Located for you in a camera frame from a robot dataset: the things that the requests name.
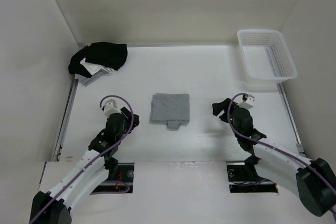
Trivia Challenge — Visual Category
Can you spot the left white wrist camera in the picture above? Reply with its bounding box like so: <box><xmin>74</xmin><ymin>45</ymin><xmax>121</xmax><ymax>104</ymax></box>
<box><xmin>102</xmin><ymin>99</ymin><xmax>121</xmax><ymax>118</ymax></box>

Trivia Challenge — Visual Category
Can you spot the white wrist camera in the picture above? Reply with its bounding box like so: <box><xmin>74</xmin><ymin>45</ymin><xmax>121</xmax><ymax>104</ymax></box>
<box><xmin>102</xmin><ymin>99</ymin><xmax>121</xmax><ymax>118</ymax></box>
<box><xmin>238</xmin><ymin>94</ymin><xmax>255</xmax><ymax>110</ymax></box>

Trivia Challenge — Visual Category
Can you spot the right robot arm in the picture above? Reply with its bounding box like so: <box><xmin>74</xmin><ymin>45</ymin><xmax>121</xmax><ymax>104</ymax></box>
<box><xmin>212</xmin><ymin>93</ymin><xmax>335</xmax><ymax>217</ymax></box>

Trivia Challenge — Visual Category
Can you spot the white folded tank top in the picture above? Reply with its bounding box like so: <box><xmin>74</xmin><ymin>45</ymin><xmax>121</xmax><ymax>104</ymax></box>
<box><xmin>80</xmin><ymin>58</ymin><xmax>114</xmax><ymax>76</ymax></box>

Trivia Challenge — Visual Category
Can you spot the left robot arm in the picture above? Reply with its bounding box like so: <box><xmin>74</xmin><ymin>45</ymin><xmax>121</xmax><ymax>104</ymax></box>
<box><xmin>29</xmin><ymin>107</ymin><xmax>139</xmax><ymax>223</ymax></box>

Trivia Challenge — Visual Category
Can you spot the white plastic basket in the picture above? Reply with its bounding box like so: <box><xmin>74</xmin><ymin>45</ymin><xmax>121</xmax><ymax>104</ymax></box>
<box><xmin>237</xmin><ymin>29</ymin><xmax>298</xmax><ymax>85</ymax></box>

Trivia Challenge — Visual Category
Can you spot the aluminium table rail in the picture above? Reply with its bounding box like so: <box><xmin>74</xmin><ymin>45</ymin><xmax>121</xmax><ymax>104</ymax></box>
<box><xmin>277</xmin><ymin>83</ymin><xmax>306</xmax><ymax>157</ymax></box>
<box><xmin>50</xmin><ymin>79</ymin><xmax>78</xmax><ymax>162</ymax></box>

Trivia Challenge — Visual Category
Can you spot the grey tank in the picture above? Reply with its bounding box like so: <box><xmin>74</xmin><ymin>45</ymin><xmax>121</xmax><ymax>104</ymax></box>
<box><xmin>75</xmin><ymin>69</ymin><xmax>113</xmax><ymax>87</ymax></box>
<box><xmin>150</xmin><ymin>93</ymin><xmax>190</xmax><ymax>131</ymax></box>

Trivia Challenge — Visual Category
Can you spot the grey folded tank top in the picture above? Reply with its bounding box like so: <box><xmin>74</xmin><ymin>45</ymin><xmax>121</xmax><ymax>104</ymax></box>
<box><xmin>75</xmin><ymin>69</ymin><xmax>113</xmax><ymax>87</ymax></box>

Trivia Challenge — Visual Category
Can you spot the left aluminium table rail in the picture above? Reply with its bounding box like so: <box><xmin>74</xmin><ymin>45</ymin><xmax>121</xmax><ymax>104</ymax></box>
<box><xmin>50</xmin><ymin>79</ymin><xmax>78</xmax><ymax>162</ymax></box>

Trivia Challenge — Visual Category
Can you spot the right aluminium table rail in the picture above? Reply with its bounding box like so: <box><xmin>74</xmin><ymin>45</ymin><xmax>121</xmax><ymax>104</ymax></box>
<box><xmin>277</xmin><ymin>83</ymin><xmax>306</xmax><ymax>157</ymax></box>

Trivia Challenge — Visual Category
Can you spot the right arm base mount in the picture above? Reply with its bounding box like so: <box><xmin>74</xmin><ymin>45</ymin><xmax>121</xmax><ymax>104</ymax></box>
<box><xmin>226</xmin><ymin>162</ymin><xmax>278</xmax><ymax>193</ymax></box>

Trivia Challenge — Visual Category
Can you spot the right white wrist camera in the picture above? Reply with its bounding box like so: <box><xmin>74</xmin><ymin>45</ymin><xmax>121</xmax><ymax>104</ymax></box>
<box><xmin>238</xmin><ymin>94</ymin><xmax>255</xmax><ymax>110</ymax></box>

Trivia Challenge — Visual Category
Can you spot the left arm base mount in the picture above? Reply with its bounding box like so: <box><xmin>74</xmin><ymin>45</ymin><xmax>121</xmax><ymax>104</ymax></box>
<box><xmin>91</xmin><ymin>163</ymin><xmax>135</xmax><ymax>195</ymax></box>

